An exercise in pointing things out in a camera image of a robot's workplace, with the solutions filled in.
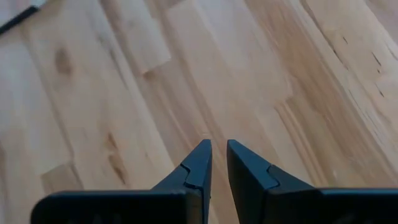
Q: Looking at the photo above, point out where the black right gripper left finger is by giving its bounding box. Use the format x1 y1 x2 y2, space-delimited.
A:
150 139 213 224

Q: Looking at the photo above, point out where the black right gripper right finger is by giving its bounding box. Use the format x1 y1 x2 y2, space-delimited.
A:
226 139 315 224

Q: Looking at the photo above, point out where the long black silver-ferrule brush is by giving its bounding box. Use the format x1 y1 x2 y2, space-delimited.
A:
0 0 49 36

